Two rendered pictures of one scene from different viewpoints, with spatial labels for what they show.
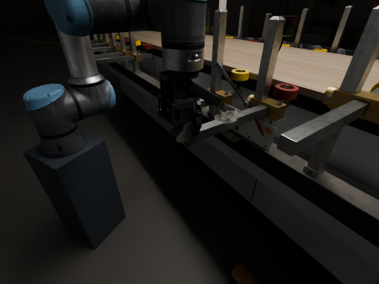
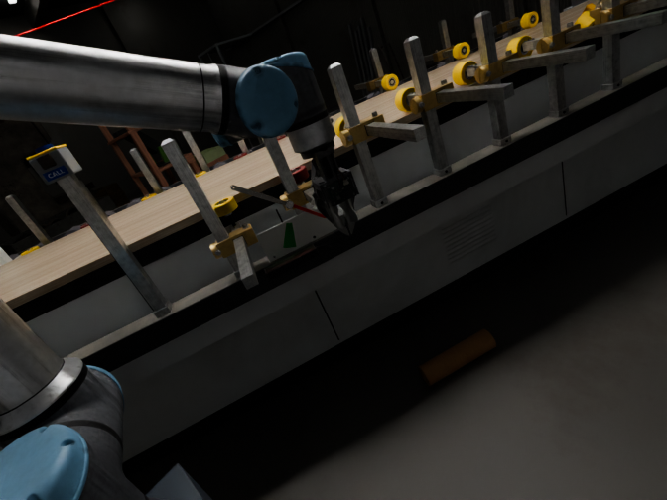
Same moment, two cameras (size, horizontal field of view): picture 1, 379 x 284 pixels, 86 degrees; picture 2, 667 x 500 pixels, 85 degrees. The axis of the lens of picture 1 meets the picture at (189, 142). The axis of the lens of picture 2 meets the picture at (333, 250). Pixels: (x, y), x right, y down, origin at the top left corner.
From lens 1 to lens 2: 0.73 m
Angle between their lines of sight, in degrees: 56
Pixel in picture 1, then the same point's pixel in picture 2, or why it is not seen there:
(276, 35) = not seen: hidden behind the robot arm
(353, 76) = (351, 113)
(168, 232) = (354, 478)
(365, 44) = (342, 90)
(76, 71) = (33, 372)
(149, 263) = not seen: outside the picture
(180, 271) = (422, 457)
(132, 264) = not seen: outside the picture
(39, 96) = (58, 463)
